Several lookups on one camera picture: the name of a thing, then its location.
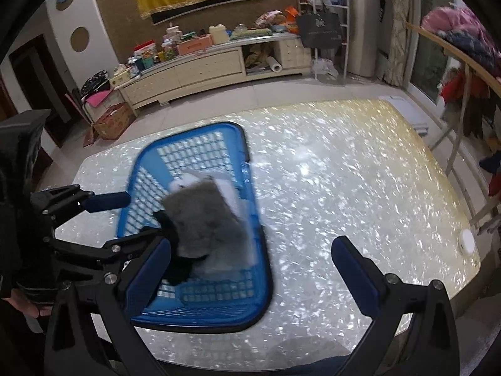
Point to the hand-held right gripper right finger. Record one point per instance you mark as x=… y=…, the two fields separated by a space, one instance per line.
x=358 y=278

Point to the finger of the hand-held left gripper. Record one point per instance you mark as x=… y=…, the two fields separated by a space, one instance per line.
x=90 y=254
x=105 y=201

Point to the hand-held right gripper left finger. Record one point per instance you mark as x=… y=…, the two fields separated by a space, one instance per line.
x=146 y=282

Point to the black soft cloth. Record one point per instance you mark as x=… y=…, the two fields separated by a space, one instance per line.
x=182 y=270

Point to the blue plastic basket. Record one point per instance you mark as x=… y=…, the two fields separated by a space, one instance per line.
x=219 y=301

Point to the grey fluffy cloth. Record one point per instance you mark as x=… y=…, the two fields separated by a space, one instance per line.
x=207 y=219

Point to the white towel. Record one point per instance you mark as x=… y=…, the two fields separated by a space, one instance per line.
x=231 y=196

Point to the person's left hand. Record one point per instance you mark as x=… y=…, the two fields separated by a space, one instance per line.
x=27 y=304

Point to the brown storage box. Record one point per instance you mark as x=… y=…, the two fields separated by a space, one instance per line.
x=113 y=121

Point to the pink cloth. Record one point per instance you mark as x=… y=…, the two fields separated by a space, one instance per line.
x=98 y=98

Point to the small white round device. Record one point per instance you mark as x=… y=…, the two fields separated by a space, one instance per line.
x=467 y=243

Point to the dark wooden door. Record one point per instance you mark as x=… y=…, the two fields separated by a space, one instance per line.
x=39 y=86

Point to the black patterned bag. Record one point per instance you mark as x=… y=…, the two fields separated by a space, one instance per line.
x=94 y=82

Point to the tissue box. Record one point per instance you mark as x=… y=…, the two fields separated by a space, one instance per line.
x=120 y=79

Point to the red and white package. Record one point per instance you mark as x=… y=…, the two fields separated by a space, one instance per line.
x=145 y=48

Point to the cream television cabinet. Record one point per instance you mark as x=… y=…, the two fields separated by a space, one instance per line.
x=203 y=68

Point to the pink rectangular box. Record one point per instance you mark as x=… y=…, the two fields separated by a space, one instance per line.
x=194 y=46

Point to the white plastic jug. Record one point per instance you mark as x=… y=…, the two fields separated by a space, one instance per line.
x=219 y=34

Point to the white plastic bag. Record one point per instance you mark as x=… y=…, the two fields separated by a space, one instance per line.
x=325 y=68

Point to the white paper roll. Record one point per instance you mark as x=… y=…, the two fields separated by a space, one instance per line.
x=274 y=64

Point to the red hanging clothes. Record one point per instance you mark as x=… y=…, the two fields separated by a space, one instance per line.
x=464 y=84

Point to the green folded cloth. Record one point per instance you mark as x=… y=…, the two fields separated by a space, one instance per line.
x=250 y=33

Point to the white metal rack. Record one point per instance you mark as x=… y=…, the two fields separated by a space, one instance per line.
x=345 y=47

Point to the colourful snack bag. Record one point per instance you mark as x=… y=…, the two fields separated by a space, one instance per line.
x=270 y=17

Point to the black tote bag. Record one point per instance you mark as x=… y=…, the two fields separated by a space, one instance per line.
x=319 y=31

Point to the standing air conditioner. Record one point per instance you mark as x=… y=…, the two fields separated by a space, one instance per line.
x=364 y=27

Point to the patterned beige curtain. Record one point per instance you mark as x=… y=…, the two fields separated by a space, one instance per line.
x=401 y=27

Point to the wooden clothes rack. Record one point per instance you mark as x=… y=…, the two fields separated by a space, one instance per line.
x=430 y=33

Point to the dark blue patterned garment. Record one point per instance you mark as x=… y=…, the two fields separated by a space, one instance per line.
x=473 y=49

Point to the orange bag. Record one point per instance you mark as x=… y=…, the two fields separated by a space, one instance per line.
x=291 y=17

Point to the pink clothes pile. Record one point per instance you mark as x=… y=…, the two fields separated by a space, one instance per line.
x=450 y=19

